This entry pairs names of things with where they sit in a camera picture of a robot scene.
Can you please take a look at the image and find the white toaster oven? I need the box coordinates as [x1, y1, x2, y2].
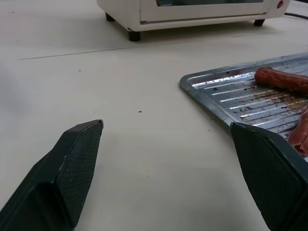
[96, 0, 291, 43]

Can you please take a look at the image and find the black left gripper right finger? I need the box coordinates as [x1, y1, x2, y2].
[229, 122, 308, 231]

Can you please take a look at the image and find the silver ribbed baking tray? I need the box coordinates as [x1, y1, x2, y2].
[179, 51, 308, 165]

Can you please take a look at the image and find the brown cooked meat piece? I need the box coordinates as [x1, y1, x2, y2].
[287, 106, 308, 158]

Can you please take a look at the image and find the black power cable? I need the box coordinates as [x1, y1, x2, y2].
[284, 12, 308, 18]

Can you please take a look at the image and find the whole red sausage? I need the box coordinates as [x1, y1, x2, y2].
[254, 67, 308, 94]

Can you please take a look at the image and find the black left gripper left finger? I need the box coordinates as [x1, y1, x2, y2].
[0, 119, 104, 231]

